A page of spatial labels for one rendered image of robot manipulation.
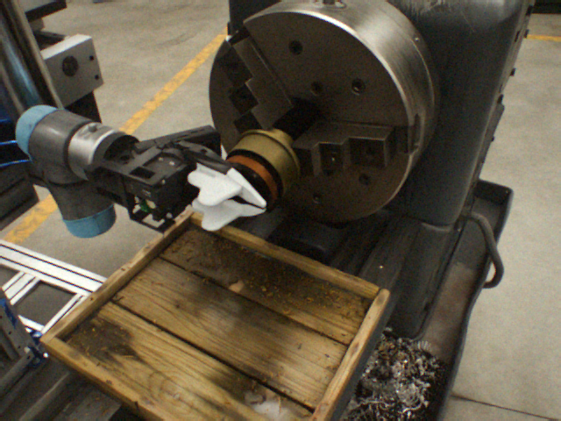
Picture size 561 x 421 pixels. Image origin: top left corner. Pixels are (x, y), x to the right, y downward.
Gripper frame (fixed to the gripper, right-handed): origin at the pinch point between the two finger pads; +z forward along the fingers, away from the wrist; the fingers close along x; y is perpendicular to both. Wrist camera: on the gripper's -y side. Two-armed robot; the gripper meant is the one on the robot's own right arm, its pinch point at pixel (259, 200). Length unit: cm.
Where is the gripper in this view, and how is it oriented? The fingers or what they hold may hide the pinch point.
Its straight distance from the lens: 52.3
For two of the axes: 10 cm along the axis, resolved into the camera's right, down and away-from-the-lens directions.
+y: -5.0, 5.6, -6.6
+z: 8.7, 3.2, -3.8
